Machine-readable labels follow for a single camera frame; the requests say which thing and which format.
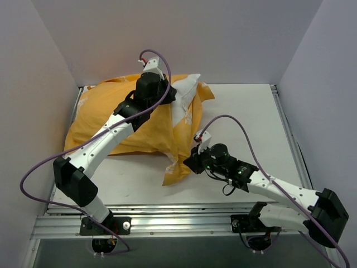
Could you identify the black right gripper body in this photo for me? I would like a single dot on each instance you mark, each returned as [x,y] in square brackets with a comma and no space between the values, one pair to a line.
[193,161]

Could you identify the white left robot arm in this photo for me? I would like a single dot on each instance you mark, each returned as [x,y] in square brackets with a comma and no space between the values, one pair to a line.
[73,173]

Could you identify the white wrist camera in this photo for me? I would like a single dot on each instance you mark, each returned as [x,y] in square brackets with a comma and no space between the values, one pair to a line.
[202,138]
[152,66]

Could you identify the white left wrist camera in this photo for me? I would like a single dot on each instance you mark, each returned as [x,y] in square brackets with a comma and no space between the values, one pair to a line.
[152,66]

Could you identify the white pillow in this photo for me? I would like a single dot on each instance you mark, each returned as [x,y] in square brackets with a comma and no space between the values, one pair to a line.
[186,90]

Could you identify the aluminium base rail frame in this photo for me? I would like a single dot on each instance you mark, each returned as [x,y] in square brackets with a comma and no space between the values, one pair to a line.
[188,224]

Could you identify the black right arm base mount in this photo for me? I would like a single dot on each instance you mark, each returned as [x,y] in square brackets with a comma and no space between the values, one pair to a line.
[245,224]

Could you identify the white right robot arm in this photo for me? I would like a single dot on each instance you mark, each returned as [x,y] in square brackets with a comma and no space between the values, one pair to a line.
[319,214]

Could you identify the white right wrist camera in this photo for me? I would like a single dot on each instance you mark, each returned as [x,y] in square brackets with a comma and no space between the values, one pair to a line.
[202,138]

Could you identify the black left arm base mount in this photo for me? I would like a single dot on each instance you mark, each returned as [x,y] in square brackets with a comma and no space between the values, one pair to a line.
[119,225]

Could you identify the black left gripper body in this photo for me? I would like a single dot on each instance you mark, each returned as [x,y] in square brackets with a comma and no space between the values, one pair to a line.
[168,93]

